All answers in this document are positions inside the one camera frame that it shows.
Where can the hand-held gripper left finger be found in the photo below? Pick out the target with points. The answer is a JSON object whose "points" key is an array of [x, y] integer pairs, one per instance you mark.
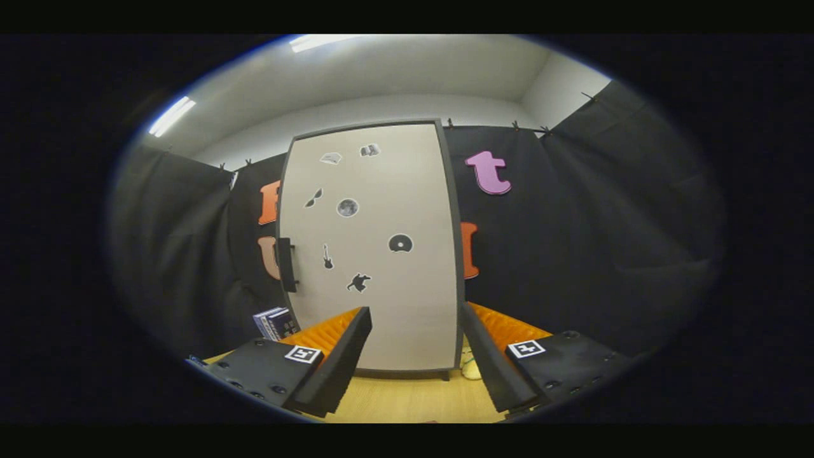
{"points": [[340, 362]]}

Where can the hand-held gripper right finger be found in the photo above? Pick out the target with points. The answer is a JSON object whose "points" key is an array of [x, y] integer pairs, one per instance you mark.
{"points": [[491, 356]]}

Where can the white cabinet door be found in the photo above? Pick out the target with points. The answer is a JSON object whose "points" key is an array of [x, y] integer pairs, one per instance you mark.
{"points": [[394, 318]]}

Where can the pale yellow soft object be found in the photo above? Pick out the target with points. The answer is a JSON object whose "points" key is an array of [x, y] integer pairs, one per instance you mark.
{"points": [[472, 369]]}

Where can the grey cabinet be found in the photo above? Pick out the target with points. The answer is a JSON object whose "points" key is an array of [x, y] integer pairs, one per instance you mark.
{"points": [[407, 373]]}

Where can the dark blue book set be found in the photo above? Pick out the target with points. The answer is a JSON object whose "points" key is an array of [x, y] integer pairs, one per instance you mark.
{"points": [[276, 323]]}

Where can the black backdrop cloth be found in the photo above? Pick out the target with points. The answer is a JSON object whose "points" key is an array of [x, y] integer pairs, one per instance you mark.
{"points": [[604, 242]]}

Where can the narrow ceiling light strip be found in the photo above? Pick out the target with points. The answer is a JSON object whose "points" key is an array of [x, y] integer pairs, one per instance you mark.
{"points": [[172, 116]]}

